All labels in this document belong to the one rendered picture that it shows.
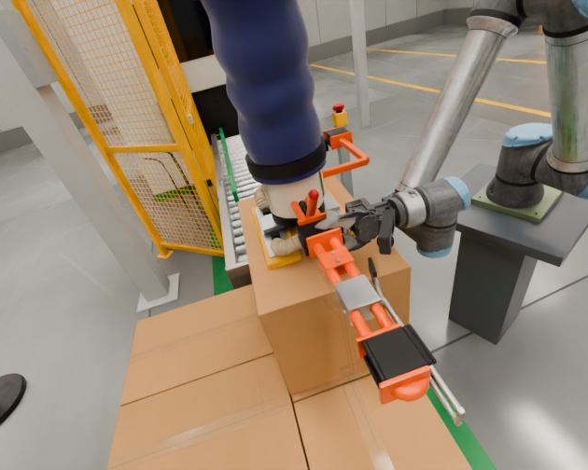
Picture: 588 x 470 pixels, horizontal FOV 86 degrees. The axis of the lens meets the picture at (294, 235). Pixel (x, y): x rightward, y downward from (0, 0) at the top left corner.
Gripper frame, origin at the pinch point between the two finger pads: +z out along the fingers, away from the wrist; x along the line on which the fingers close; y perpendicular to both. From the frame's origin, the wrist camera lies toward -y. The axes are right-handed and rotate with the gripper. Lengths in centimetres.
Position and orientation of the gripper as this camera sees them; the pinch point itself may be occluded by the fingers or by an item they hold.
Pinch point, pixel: (323, 241)
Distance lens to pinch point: 73.1
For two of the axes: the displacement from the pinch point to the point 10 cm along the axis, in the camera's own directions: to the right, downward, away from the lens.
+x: -1.9, -7.9, -5.9
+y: -2.4, -5.4, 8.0
